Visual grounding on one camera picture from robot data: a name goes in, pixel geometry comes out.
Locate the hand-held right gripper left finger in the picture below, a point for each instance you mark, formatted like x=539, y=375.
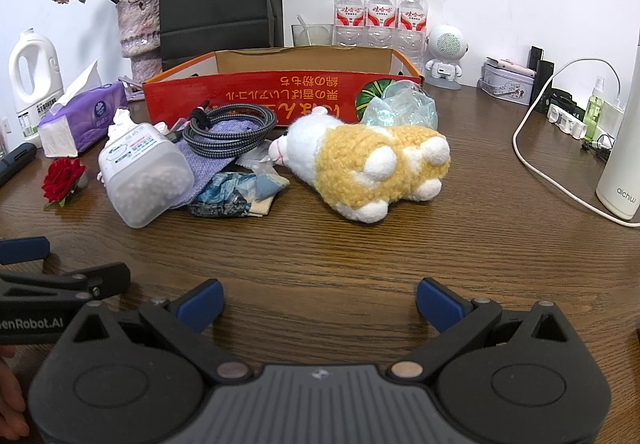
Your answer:
x=206, y=300

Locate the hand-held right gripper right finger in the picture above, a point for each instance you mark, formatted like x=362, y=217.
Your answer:
x=439, y=305

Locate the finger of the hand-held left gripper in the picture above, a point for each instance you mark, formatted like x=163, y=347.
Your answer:
x=75, y=280
x=22, y=250

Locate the red artificial rose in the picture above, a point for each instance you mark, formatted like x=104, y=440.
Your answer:
x=61, y=179

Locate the blue snack wrapper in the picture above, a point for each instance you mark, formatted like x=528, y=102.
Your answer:
x=225, y=196

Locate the white plastic jar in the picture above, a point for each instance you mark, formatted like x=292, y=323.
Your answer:
x=142, y=179

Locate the purple knitted cloth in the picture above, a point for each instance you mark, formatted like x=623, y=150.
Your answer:
x=210, y=168

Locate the white and yellow plush toy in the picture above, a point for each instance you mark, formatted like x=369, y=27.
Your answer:
x=360, y=168

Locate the white tissue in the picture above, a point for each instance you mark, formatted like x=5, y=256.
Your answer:
x=124, y=118

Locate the clear plastic bag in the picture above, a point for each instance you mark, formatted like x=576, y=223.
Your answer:
x=405, y=106

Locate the red cardboard box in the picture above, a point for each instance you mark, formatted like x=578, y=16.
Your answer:
x=240, y=93

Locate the person's left hand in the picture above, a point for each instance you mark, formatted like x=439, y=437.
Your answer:
x=10, y=389

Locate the dark glasses case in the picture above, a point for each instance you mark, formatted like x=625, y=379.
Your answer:
x=15, y=163

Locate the purple tissue pack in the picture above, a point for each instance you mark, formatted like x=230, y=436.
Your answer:
x=82, y=116

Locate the white detergent bottle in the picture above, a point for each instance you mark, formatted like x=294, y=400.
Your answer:
x=45, y=93

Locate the white power strip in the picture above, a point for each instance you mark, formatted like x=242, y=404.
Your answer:
x=565, y=119

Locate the grey tin box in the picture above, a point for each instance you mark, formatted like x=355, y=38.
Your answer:
x=505, y=86

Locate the white thermos bottle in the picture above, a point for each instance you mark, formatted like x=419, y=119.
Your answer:
x=622, y=158

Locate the green spray bottle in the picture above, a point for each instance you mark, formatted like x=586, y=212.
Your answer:
x=594, y=111

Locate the mottled pink vase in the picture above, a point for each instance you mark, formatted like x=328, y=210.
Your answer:
x=140, y=31

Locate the white charger block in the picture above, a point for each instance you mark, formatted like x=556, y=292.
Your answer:
x=611, y=121

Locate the white robot speaker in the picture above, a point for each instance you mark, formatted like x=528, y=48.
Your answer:
x=446, y=48

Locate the black cosmetic boxes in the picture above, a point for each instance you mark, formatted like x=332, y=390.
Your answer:
x=542, y=68

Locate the glass cup with spoon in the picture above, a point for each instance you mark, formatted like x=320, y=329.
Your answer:
x=312, y=34

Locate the clear water bottle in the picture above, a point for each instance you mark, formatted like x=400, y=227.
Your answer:
x=348, y=13
x=380, y=13
x=413, y=18

